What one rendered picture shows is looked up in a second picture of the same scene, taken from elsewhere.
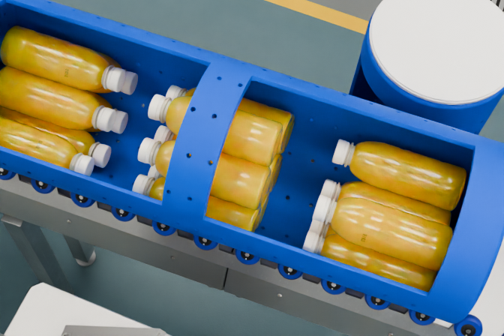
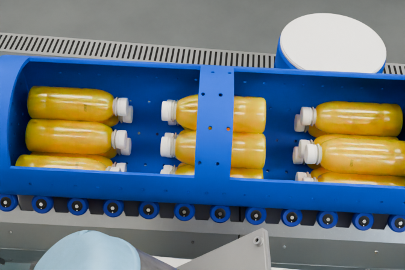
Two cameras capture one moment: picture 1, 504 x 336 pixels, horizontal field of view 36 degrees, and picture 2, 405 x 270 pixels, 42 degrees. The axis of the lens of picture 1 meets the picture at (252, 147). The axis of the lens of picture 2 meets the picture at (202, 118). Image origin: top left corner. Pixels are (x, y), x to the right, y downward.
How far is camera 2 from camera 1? 0.38 m
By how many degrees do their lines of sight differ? 17
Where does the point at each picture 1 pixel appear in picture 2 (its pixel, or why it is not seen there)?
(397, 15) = (296, 37)
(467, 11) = (339, 26)
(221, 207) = (235, 173)
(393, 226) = (370, 147)
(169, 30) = not seen: hidden behind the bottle
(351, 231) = (340, 160)
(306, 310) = (307, 254)
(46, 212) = not seen: hidden behind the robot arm
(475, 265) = not seen: outside the picture
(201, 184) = (225, 147)
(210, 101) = (213, 86)
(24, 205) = (61, 234)
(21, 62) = (46, 109)
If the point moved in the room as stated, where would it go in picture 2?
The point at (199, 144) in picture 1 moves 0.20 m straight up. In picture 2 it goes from (216, 117) to (222, 26)
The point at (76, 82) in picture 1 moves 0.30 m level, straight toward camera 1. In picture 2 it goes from (93, 113) to (175, 216)
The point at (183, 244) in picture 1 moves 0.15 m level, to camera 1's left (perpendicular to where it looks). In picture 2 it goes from (200, 225) to (131, 237)
